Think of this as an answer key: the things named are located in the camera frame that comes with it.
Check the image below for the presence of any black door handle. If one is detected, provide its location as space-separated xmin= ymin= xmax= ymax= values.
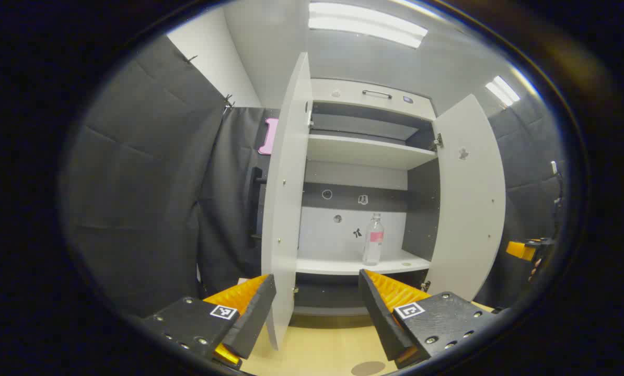
xmin=251 ymin=167 xmax=267 ymax=241

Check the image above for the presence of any long ceiling light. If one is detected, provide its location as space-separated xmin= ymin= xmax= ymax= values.
xmin=308 ymin=2 xmax=429 ymax=49

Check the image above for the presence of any white cabinet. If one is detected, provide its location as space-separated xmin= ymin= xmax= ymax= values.
xmin=293 ymin=78 xmax=442 ymax=317

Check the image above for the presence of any white cabinet door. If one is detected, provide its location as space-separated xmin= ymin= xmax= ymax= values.
xmin=261 ymin=52 xmax=313 ymax=350
xmin=426 ymin=94 xmax=507 ymax=302

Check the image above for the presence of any round grey coaster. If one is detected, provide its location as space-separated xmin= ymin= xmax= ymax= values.
xmin=351 ymin=361 xmax=387 ymax=376

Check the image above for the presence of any small ceiling light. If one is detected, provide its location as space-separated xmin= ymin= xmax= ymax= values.
xmin=486 ymin=76 xmax=521 ymax=108

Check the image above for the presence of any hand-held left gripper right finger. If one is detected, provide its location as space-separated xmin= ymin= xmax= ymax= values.
xmin=358 ymin=269 xmax=506 ymax=370

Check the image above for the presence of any clear bottle with pink label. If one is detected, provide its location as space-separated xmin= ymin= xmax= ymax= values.
xmin=362 ymin=213 xmax=385 ymax=266

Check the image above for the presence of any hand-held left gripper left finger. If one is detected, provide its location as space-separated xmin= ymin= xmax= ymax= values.
xmin=142 ymin=273 xmax=277 ymax=371

